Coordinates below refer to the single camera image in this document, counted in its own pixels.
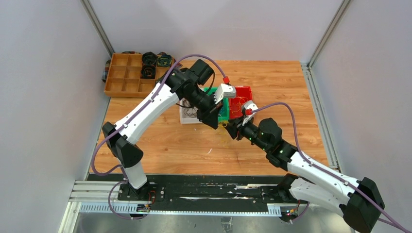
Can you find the green plastic bin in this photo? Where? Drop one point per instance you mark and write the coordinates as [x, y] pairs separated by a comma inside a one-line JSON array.
[[223, 115]]

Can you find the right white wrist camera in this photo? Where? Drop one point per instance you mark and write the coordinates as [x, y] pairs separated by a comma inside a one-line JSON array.
[[248, 111]]

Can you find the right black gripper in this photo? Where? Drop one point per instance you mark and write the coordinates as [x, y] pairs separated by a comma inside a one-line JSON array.
[[235, 128]]

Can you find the rolled dark cloth top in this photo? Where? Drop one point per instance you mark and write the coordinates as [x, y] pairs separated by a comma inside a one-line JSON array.
[[149, 59]]

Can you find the rolled dark cloth middle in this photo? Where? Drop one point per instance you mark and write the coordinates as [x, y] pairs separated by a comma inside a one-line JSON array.
[[148, 72]]

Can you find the red plastic bin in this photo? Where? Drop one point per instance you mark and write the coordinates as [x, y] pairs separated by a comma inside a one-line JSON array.
[[244, 94]]

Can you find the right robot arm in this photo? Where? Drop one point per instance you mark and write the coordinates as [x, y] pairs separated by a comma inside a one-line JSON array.
[[358, 202]]

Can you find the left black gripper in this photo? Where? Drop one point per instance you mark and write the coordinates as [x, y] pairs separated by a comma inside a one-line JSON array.
[[210, 116]]

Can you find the rolled green cloth top right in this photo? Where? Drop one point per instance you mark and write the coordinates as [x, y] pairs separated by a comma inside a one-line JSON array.
[[164, 60]]

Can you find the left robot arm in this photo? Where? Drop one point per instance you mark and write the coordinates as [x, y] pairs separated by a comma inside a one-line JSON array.
[[173, 86]]

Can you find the white plastic bin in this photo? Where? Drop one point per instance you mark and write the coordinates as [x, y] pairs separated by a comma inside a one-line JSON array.
[[187, 113]]

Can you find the plaid cloth under tray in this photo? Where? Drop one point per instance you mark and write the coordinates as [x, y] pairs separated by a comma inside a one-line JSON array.
[[127, 66]]

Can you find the rolled dark cloth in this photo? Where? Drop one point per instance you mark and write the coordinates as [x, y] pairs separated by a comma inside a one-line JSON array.
[[148, 72], [149, 59]]

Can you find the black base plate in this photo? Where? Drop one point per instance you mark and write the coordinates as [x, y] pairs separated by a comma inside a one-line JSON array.
[[210, 193]]

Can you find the wooden compartment tray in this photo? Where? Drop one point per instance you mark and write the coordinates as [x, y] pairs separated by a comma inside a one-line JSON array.
[[128, 88]]

